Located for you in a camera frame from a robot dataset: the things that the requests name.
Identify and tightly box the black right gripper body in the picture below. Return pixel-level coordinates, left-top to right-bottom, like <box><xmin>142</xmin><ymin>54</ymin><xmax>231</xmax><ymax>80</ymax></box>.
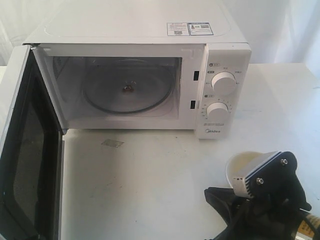
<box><xmin>232</xmin><ymin>194</ymin><xmax>320</xmax><ymax>240</ymax></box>

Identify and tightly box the clear tape patch on table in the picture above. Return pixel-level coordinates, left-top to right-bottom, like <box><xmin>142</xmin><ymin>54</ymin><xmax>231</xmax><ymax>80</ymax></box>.
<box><xmin>101</xmin><ymin>139</ymin><xmax>124</xmax><ymax>148</ymax></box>

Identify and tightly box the upper white control knob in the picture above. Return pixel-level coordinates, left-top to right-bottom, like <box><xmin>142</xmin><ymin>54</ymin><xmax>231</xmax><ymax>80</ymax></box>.
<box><xmin>211</xmin><ymin>71</ymin><xmax>237</xmax><ymax>96</ymax></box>

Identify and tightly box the white microwave body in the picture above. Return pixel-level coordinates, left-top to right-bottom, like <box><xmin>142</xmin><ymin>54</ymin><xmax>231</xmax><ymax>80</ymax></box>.
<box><xmin>24</xmin><ymin>0</ymin><xmax>252</xmax><ymax>139</ymax></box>

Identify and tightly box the beige bowl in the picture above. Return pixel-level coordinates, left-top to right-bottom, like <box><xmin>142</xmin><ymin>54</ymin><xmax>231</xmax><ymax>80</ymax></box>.
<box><xmin>225</xmin><ymin>151</ymin><xmax>275</xmax><ymax>189</ymax></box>

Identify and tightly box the lower white control knob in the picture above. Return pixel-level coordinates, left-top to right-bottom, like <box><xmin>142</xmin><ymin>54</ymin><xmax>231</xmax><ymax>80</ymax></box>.
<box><xmin>206</xmin><ymin>102</ymin><xmax>229</xmax><ymax>122</ymax></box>

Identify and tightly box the blue white warning sticker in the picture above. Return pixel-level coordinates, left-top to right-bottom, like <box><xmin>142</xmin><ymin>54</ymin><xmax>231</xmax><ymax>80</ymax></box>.
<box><xmin>166</xmin><ymin>22</ymin><xmax>214</xmax><ymax>36</ymax></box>

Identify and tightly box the white control knob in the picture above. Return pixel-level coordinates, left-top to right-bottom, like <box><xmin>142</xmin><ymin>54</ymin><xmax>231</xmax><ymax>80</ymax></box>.
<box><xmin>211</xmin><ymin>71</ymin><xmax>237</xmax><ymax>96</ymax></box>
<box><xmin>206</xmin><ymin>102</ymin><xmax>229</xmax><ymax>122</ymax></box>

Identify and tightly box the white microwave door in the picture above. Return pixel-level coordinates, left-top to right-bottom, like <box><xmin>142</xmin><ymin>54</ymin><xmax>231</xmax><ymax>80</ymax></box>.
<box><xmin>0</xmin><ymin>45</ymin><xmax>64</xmax><ymax>240</ymax></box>

